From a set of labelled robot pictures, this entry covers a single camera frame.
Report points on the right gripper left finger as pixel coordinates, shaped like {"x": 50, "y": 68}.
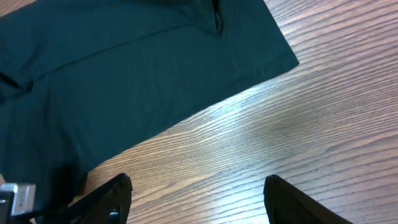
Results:
{"x": 108, "y": 204}

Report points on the black t-shirt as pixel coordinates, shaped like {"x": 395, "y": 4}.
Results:
{"x": 82, "y": 81}

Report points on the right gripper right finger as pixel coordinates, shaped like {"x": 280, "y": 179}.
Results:
{"x": 286, "y": 204}

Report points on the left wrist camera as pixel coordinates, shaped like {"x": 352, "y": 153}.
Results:
{"x": 17, "y": 203}

